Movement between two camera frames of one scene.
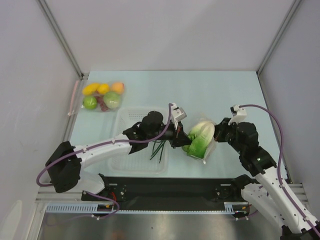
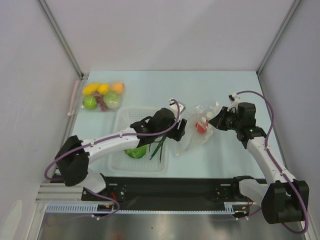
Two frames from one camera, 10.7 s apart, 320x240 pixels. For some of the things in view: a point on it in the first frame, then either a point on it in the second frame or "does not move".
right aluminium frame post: x=296 y=2 does not move
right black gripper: x=219 y=130 -> x=222 y=119
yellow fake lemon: x=103 y=88 does not move
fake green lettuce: x=200 y=135 -> x=137 y=152
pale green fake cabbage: x=112 y=100 does not move
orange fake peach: x=118 y=87 does not move
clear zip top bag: x=201 y=133 -> x=198 y=130
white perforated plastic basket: x=152 y=158 does not move
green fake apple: x=90 y=102 does not move
